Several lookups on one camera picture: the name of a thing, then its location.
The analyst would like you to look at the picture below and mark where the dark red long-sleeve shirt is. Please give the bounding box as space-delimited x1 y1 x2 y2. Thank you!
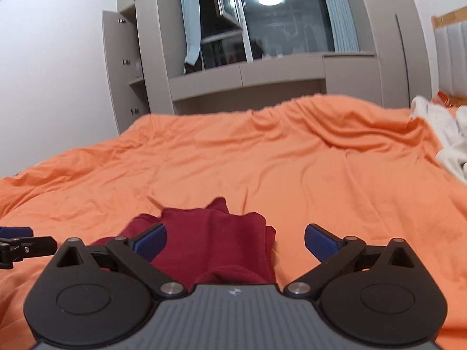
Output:
91 196 278 292

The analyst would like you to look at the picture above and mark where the cream white clothes pile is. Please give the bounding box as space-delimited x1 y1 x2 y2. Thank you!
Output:
411 96 466 184

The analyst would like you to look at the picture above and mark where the orange bed sheet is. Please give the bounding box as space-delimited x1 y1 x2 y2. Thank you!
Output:
1 95 466 349

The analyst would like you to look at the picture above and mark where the open grey wardrobe door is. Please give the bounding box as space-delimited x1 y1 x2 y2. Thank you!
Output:
102 10 141 134

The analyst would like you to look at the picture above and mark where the grey built-in wardrobe unit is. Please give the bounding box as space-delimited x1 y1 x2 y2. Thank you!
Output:
116 0 431 114

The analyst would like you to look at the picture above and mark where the grey padded headboard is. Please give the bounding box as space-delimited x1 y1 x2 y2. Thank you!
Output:
431 6 467 99

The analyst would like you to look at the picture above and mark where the left light blue curtain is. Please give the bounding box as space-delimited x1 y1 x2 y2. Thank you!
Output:
180 0 201 70

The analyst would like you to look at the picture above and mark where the window with open sash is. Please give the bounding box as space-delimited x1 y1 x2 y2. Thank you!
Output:
199 0 334 69

